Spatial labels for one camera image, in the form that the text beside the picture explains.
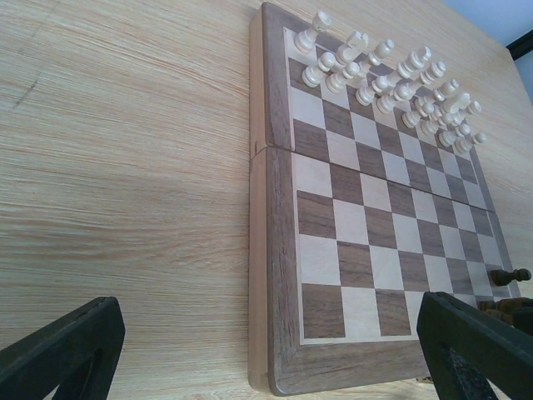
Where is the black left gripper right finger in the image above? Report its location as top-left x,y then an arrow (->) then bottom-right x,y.
417,292 -> 532,399

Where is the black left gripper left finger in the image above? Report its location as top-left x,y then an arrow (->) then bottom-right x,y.
1,297 -> 125,399

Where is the dark chess piece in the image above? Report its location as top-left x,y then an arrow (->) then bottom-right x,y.
490,268 -> 531,287
477,297 -> 532,325

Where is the wooden chess board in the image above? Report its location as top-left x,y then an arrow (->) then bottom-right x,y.
248,2 -> 520,396

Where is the white chess knight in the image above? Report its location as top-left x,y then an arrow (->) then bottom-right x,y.
441,92 -> 471,116
336,31 -> 369,67

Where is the white chess rook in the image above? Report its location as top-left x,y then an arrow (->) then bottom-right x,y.
294,10 -> 332,54
459,100 -> 482,123

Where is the white chess bishop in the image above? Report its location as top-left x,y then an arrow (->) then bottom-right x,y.
360,39 -> 395,73
432,78 -> 460,102

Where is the white chess king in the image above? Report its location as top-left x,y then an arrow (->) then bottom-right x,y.
412,61 -> 446,92

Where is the white chess queen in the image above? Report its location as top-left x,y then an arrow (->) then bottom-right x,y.
387,46 -> 432,86

